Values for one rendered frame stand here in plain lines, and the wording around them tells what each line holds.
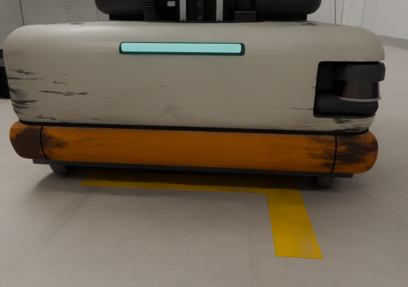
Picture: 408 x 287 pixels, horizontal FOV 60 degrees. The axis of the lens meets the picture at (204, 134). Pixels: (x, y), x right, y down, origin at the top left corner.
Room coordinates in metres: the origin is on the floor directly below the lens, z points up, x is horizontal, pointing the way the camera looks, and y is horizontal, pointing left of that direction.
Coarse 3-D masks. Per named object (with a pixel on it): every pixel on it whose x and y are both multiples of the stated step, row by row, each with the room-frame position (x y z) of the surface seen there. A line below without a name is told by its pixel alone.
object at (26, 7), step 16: (0, 0) 2.16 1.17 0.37; (16, 0) 2.32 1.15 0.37; (32, 0) 2.50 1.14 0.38; (48, 0) 2.71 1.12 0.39; (64, 0) 2.96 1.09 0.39; (80, 0) 3.26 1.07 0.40; (0, 16) 2.14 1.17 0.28; (16, 16) 2.30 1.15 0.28; (32, 16) 2.47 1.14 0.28; (48, 16) 2.68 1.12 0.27; (64, 16) 2.93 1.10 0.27; (80, 16) 3.21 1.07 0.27; (96, 16) 3.58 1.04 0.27; (0, 32) 2.11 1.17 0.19; (0, 48) 2.09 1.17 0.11
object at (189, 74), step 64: (64, 64) 0.56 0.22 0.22; (128, 64) 0.55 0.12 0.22; (192, 64) 0.54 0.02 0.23; (256, 64) 0.53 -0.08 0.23; (320, 64) 0.56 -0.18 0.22; (64, 128) 0.57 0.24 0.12; (128, 128) 0.56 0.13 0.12; (192, 128) 0.55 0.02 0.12; (256, 128) 0.54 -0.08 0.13; (320, 128) 0.52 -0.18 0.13
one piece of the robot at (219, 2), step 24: (96, 0) 0.90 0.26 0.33; (120, 0) 0.89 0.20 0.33; (144, 0) 0.82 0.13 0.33; (168, 0) 0.86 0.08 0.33; (192, 0) 0.83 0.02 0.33; (216, 0) 0.81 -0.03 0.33; (240, 0) 0.84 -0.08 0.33; (264, 0) 0.86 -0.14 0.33; (288, 0) 0.85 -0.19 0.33; (312, 0) 0.84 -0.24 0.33
